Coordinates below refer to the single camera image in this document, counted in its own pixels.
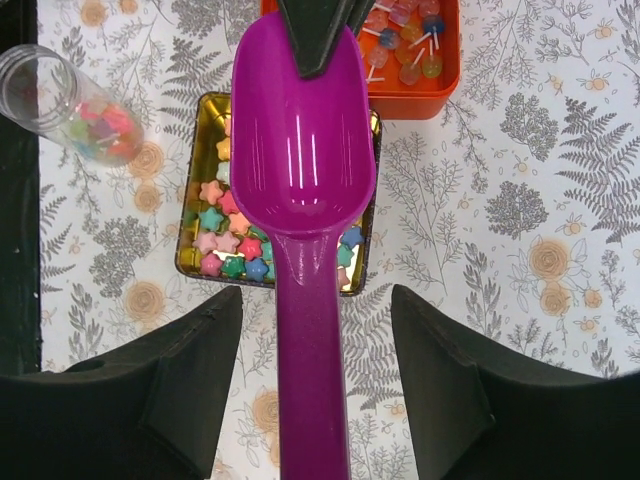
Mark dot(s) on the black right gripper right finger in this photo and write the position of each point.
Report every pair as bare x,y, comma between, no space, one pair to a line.
479,410

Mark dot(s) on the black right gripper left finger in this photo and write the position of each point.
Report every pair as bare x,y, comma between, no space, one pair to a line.
150,409

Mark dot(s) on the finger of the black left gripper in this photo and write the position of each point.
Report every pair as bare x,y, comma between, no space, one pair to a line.
315,26

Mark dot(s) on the orange tray of lollipops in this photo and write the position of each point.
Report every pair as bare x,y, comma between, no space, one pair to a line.
411,55

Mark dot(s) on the purple plastic scoop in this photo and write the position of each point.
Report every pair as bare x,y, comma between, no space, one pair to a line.
303,170

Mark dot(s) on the tin of opaque star candies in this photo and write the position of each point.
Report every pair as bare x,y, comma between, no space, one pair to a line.
217,243

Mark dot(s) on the clear glass jar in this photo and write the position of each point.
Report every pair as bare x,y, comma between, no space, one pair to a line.
49,96

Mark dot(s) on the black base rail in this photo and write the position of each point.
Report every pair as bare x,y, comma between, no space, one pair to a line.
20,259

